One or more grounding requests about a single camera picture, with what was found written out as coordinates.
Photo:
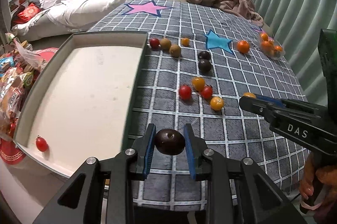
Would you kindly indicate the red tomato by tray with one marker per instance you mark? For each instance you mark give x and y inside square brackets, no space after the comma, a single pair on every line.
[154,43]

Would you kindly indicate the grey checked tablecloth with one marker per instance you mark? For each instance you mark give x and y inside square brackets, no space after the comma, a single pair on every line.
[219,62]

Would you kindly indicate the brown kiwi near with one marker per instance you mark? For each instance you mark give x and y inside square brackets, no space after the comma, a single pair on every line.
[175,51]

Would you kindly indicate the yellow cherry tomato front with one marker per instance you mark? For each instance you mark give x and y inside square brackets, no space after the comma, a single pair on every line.
[217,103]

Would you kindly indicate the red round mat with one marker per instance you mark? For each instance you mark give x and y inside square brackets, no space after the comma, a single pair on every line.
[10,153]

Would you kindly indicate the red tomato in tray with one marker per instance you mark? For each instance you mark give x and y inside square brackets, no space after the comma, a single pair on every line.
[41,144]

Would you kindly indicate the glass bowl of oranges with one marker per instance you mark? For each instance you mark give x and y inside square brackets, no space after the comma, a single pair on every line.
[270,47]

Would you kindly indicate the orange mandarin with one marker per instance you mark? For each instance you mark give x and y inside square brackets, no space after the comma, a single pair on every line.
[243,46]

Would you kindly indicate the green curtain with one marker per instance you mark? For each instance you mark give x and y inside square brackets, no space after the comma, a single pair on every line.
[296,24]

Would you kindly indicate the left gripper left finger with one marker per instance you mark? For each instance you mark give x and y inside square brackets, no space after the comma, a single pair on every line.
[144,147]

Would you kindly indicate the brown kiwi far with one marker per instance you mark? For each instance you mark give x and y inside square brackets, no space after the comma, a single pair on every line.
[165,43]

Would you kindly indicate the orange cherry tomato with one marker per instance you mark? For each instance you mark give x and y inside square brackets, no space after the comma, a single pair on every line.
[198,83]

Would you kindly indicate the pile of snack bags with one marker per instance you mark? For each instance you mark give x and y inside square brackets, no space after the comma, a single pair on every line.
[20,68]

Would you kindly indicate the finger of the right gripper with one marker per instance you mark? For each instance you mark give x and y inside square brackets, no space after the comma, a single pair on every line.
[253,106]
[268,100]

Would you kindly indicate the dark purple plum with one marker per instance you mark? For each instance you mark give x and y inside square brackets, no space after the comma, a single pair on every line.
[169,142]

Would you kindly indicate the small orange kumquat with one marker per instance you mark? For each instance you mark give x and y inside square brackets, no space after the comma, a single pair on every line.
[185,42]

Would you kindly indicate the brown kiwi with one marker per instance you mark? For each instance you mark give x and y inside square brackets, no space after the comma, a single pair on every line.
[165,43]
[175,51]

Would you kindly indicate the yellow cherry tomato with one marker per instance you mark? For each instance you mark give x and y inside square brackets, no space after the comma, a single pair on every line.
[217,103]
[251,95]

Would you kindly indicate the large white tray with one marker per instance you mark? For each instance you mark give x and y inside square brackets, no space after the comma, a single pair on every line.
[81,102]

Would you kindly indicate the red cushion at left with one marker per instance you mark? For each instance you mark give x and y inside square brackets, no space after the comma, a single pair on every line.
[25,14]

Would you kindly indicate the red cherry tomato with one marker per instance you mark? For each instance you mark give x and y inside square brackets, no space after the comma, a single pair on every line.
[185,92]
[207,92]

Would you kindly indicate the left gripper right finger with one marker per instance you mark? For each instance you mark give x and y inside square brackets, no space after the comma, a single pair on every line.
[199,169]

